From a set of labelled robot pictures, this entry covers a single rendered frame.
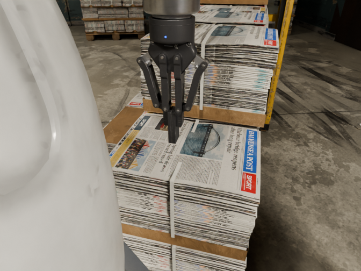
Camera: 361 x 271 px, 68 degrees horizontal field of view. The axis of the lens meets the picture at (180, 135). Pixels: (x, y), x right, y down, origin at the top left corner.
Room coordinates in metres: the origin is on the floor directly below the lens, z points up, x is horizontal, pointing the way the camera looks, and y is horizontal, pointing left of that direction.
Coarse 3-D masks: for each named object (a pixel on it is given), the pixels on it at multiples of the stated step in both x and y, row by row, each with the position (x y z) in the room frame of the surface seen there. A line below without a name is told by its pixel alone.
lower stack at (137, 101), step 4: (140, 92) 1.50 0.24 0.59; (136, 96) 1.43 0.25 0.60; (140, 96) 1.43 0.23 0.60; (132, 100) 1.38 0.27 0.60; (136, 100) 1.38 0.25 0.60; (140, 100) 1.38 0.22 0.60; (128, 104) 1.33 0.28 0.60; (132, 104) 1.33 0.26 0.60; (136, 104) 1.33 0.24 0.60; (140, 104) 1.33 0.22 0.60; (108, 144) 0.94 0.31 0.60; (112, 144) 0.94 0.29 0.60; (116, 144) 0.93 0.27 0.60; (108, 148) 0.94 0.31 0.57; (112, 148) 0.93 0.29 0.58
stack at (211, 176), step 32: (160, 128) 0.68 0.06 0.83; (192, 128) 0.68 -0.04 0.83; (224, 128) 0.68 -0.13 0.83; (256, 128) 0.69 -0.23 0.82; (128, 160) 0.52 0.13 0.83; (160, 160) 0.52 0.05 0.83; (192, 160) 0.52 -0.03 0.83; (224, 160) 0.52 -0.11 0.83; (256, 160) 0.52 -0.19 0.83; (128, 192) 0.48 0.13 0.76; (160, 192) 0.46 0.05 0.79; (192, 192) 0.44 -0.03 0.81; (224, 192) 0.42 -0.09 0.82; (256, 192) 0.42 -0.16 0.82; (128, 224) 0.48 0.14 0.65; (160, 224) 0.46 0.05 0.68; (192, 224) 0.44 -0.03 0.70; (224, 224) 0.42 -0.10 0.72; (160, 256) 0.46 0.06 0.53; (192, 256) 0.44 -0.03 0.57; (224, 256) 0.42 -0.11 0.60
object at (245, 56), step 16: (240, 32) 0.86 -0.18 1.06; (256, 32) 0.85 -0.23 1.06; (272, 32) 0.86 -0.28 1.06; (224, 48) 0.71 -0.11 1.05; (240, 48) 0.70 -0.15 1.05; (256, 48) 0.69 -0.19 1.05; (272, 48) 0.68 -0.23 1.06; (224, 64) 0.71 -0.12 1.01; (240, 64) 0.70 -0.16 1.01; (256, 64) 0.69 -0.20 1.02; (272, 64) 0.67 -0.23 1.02; (224, 80) 0.71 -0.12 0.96; (240, 80) 0.69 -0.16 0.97; (256, 80) 0.68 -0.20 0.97; (224, 96) 0.70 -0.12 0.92; (240, 96) 0.69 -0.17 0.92; (256, 96) 0.68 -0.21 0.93; (256, 112) 0.68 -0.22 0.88
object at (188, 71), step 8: (200, 24) 1.00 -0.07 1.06; (208, 24) 1.00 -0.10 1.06; (200, 32) 0.86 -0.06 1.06; (144, 40) 0.78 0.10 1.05; (144, 48) 0.78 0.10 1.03; (152, 64) 0.77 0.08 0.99; (192, 64) 0.74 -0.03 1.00; (144, 80) 0.77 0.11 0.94; (160, 80) 0.76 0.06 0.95; (144, 88) 0.77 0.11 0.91; (160, 88) 0.76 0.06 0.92; (184, 88) 0.74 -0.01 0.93; (144, 96) 0.78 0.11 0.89; (184, 96) 0.73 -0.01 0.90
